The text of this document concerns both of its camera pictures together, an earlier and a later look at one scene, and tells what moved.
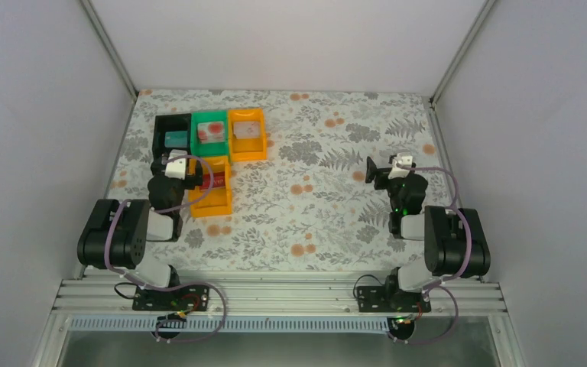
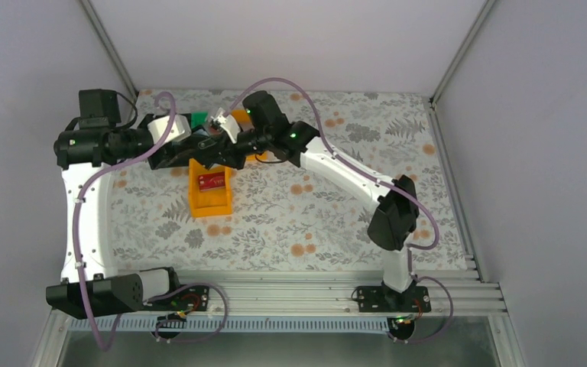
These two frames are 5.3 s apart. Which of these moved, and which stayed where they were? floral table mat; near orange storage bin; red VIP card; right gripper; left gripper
Moved: right gripper; left gripper
Stayed: floral table mat; red VIP card; near orange storage bin
